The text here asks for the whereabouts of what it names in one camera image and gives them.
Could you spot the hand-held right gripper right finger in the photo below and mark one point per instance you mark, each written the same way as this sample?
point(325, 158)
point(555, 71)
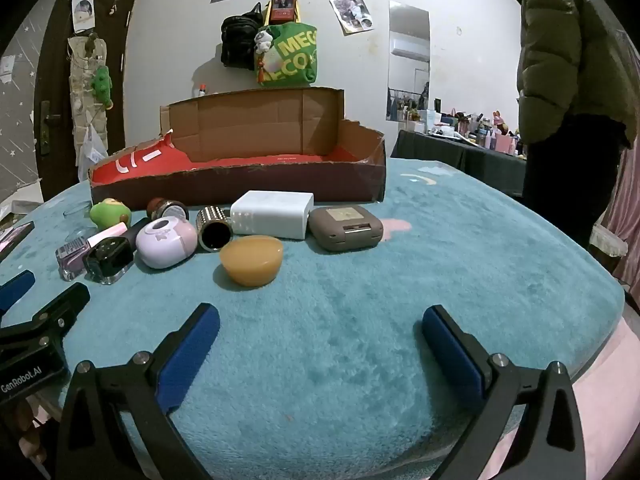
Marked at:
point(452, 355)

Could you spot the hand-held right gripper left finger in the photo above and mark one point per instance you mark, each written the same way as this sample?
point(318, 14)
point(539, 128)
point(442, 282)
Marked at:
point(190, 355)

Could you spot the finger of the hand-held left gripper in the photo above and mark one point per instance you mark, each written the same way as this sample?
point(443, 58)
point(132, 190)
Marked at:
point(55, 312)
point(15, 287)

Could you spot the purple nail polish bottle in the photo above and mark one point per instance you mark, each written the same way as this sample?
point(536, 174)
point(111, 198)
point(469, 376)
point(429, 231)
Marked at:
point(72, 260)

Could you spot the black nail polish bottle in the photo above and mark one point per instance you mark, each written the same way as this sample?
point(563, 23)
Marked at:
point(107, 260)

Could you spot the clear glass dish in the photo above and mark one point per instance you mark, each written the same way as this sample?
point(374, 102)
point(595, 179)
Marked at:
point(77, 210)

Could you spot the amber bowl-shaped soap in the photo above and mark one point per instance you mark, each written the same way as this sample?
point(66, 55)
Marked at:
point(250, 262)

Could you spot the green toy figure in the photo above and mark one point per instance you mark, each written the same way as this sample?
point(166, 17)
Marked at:
point(107, 212)

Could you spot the lilac round case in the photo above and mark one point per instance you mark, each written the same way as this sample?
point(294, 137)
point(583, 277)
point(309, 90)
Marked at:
point(165, 242)

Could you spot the studded metal cylinder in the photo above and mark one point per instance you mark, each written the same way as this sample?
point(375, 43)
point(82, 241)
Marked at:
point(215, 235)

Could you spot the white charger block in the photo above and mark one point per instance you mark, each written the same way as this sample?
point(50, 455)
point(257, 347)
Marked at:
point(270, 215)

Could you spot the grey-brown rounded case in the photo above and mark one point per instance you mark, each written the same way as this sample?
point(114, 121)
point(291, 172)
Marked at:
point(345, 232)

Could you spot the cardboard box with red lining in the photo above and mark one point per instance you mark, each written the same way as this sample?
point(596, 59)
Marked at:
point(250, 125)

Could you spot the person's left hand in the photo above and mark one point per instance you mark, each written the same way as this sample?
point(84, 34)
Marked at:
point(32, 430)

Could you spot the dark flat object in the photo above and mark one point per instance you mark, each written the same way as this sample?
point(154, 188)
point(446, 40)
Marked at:
point(15, 241)

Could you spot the white plastic bag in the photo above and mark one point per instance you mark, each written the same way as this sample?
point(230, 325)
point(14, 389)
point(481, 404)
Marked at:
point(92, 152)

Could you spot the pink bedsheet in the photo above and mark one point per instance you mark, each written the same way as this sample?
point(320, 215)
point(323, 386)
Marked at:
point(610, 400)

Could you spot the table with black cloth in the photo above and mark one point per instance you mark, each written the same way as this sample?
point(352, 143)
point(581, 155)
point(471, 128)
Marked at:
point(475, 165)

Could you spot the beige hanging organizer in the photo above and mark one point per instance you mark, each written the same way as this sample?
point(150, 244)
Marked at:
point(80, 85)

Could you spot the green hanging plush toy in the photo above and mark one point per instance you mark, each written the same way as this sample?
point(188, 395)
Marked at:
point(102, 85)

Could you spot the pink curtain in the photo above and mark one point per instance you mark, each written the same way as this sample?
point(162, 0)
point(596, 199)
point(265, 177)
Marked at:
point(629, 220)

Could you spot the cluttered dark side table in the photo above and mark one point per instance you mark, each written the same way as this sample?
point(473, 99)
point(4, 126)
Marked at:
point(480, 132)

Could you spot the dark brown door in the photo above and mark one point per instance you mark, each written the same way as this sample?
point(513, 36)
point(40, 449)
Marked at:
point(55, 60)

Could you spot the round picture on door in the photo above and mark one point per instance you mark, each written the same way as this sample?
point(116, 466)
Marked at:
point(83, 10)

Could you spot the green tote bag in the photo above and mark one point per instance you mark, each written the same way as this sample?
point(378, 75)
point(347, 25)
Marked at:
point(297, 57)

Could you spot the black bag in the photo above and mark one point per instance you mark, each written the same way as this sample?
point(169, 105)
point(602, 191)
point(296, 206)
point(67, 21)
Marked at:
point(240, 40)

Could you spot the panda plush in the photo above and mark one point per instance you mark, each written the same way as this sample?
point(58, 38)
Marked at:
point(263, 40)

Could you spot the wall mirror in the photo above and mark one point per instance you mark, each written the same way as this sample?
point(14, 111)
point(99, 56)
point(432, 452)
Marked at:
point(407, 25)

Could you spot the photo wall poster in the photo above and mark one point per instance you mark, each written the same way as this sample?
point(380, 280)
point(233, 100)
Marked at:
point(352, 12)

